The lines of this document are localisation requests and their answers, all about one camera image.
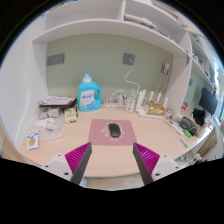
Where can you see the white router with antennas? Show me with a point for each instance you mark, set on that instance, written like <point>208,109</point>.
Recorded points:
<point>143,112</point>

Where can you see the black pen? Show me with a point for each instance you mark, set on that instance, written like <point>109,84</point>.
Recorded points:
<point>76,111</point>

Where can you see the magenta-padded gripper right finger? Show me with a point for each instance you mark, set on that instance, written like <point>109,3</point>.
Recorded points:
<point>163,165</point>

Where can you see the white snack packet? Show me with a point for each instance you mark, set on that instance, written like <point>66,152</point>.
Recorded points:
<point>32,140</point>

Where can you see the black monitor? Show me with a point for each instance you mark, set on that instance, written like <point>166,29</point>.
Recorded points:
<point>208,101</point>

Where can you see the white power strip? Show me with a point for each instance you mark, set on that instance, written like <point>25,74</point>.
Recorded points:
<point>113,104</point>

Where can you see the pink printed mouse pad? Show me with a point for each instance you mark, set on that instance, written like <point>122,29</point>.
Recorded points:
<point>98,138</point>

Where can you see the grey wall socket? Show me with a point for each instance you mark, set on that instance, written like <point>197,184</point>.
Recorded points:
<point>128,58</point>

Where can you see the black computer mouse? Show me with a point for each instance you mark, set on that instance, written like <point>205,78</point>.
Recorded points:
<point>115,130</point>

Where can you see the gold foil bag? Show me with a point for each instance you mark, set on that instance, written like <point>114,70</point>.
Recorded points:
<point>156,108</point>

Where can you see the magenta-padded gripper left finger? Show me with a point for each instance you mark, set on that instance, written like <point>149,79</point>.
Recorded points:
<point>60,165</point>

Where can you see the clear plastic bottle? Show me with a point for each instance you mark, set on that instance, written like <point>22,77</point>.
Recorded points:
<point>130,105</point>

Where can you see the blue detergent bottle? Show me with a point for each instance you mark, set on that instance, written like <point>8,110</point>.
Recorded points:
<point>88,96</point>

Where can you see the small yellow box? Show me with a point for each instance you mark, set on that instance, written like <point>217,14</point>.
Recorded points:
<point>70,115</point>

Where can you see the dark green-trimmed pencil case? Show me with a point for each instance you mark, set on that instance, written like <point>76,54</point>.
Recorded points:
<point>189,125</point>

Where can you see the white remote control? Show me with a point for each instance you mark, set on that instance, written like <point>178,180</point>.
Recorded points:
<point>174,126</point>

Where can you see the stack of books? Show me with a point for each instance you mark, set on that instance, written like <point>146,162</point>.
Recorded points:
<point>56,101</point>

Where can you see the white shelf unit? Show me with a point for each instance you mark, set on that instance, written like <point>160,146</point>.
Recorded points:
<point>110,26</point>

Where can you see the black bag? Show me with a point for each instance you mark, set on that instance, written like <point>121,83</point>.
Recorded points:
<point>199,117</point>

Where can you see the small grey wall plate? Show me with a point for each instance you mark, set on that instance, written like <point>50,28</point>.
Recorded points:
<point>190,82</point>

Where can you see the red figurine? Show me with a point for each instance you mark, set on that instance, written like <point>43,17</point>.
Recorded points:
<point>183,106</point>

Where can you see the clear plastic bags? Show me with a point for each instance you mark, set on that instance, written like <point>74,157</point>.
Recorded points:
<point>50,128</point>

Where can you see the grey blank wall plate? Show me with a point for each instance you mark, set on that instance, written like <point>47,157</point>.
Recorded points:
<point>55,59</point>

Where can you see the wall socket with chargers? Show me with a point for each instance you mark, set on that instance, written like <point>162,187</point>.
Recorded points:
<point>165,68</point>

